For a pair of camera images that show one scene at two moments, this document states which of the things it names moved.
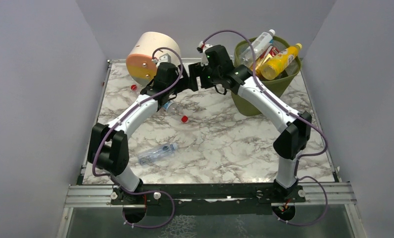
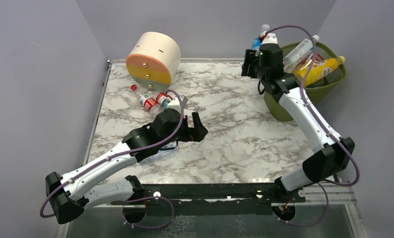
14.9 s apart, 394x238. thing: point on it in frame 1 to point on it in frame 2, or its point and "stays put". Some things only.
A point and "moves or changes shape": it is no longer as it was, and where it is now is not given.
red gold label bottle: x=271 y=52 moves or changes shape
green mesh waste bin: x=243 y=107 moves or changes shape
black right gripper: x=194 y=78 to x=249 y=65
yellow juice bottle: x=273 y=67 to x=317 y=71
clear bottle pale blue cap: x=145 y=158 stays put
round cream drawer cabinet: x=139 y=63 stays put
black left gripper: x=182 y=76 to x=190 y=130
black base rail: x=227 y=199 stays put
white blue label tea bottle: x=261 y=42 to x=305 y=49
